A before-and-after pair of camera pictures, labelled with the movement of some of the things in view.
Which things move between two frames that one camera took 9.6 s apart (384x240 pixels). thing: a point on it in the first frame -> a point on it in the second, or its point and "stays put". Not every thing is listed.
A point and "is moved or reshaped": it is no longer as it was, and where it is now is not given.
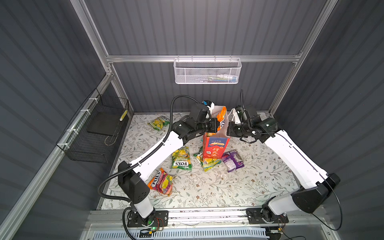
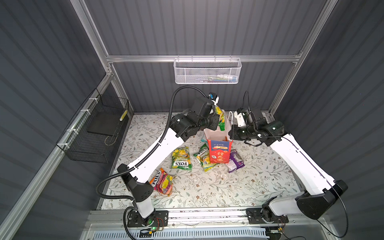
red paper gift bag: (215, 145) is moved or reshaped
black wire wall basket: (91, 134) stays put
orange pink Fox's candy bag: (162, 182) stays put
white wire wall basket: (205, 71) stays put
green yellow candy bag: (158, 123) -> (222, 123)
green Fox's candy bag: (181, 159) stays put
